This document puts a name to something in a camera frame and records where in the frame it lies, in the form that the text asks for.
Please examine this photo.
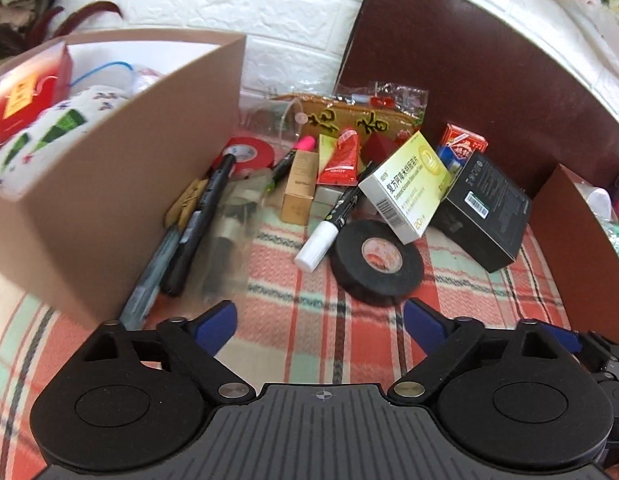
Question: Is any red tape roll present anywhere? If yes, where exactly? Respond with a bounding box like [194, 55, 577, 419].
[222, 137, 275, 178]

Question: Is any white cap black marker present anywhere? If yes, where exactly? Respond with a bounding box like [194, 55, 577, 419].
[294, 161, 373, 273]

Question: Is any pink cap highlighter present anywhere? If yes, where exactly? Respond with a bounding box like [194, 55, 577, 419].
[270, 136, 315, 193]

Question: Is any yellow and white medicine box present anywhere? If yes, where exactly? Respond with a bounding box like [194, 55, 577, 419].
[358, 131, 453, 245]

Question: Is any grey pen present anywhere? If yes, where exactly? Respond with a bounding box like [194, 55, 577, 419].
[120, 225, 180, 328]

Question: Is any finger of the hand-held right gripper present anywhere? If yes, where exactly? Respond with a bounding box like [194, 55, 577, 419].
[542, 324, 583, 357]

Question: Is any narrow brown cardboard box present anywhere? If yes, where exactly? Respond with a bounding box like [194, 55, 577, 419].
[529, 164, 619, 331]

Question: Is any plaid blanket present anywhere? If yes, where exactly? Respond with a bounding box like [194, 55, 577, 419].
[0, 200, 575, 471]

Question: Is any clear plastic cup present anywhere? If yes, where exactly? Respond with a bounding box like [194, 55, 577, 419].
[244, 100, 303, 156]

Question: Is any small red carton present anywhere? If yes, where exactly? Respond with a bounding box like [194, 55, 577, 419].
[437, 123, 489, 171]

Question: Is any dark red small box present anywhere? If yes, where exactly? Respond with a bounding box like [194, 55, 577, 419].
[362, 135, 397, 163]

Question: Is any red tube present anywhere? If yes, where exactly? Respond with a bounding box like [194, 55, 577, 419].
[317, 128, 361, 186]

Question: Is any clear plastic dome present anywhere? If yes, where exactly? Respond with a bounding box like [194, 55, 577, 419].
[584, 185, 613, 221]

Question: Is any black tape roll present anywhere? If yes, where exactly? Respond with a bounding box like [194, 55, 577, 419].
[331, 220, 425, 307]

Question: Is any large brown cardboard box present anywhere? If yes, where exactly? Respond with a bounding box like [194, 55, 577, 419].
[0, 32, 248, 331]

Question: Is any gold cosmetic box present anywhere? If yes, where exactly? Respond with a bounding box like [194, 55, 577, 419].
[281, 150, 320, 226]

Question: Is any pile of folded clothes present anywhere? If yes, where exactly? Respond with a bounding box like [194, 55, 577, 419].
[0, 0, 60, 61]

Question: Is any black marker pen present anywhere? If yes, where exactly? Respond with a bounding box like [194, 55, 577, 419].
[162, 154, 237, 297]

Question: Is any red and white gift box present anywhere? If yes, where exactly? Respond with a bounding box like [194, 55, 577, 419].
[0, 42, 73, 148]

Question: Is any brown snack packet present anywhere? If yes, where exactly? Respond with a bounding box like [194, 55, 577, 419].
[274, 94, 420, 153]

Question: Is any clear plastic packet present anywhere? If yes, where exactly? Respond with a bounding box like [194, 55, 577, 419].
[202, 180, 270, 301]

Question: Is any dark brown wooden headboard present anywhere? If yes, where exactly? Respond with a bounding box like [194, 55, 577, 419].
[334, 0, 619, 196]

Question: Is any small grey box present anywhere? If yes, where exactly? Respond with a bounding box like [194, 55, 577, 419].
[314, 185, 345, 208]

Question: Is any wooden clip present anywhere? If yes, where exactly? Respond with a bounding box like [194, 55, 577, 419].
[164, 180, 208, 226]

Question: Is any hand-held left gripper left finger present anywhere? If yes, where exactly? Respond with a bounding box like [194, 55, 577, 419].
[64, 300, 255, 406]

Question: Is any clear plastic bag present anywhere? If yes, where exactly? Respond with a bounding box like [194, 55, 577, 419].
[334, 81, 429, 126]

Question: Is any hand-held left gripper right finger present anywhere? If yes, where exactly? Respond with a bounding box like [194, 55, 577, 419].
[387, 297, 580, 405]

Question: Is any red leaf plant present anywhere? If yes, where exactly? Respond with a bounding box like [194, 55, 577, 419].
[30, 0, 123, 41]

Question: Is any black cardboard box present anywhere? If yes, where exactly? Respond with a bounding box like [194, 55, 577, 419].
[432, 152, 533, 273]

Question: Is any white tree print fabric pouch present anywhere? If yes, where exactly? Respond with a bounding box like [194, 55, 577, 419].
[0, 85, 135, 196]

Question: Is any blue cord loop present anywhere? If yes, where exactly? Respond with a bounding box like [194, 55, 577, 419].
[72, 60, 135, 86]

